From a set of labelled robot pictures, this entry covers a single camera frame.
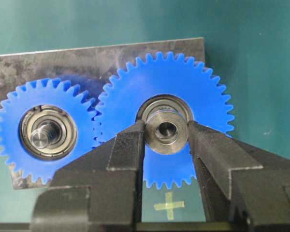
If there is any grey metal base plate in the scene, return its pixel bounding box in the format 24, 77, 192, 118
0, 36, 206, 190

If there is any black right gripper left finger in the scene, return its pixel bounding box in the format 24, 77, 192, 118
30, 120, 145, 232

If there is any small gear steel shaft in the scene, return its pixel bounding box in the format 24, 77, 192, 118
30, 120, 61, 149

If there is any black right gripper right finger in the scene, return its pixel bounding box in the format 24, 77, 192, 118
188, 121, 290, 232

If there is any green tape cross marker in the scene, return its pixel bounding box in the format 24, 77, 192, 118
154, 192, 185, 220

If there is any small blue plastic gear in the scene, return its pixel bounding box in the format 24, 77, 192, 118
0, 78, 99, 184

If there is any large blue plastic gear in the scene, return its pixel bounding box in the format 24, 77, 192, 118
94, 51, 235, 190

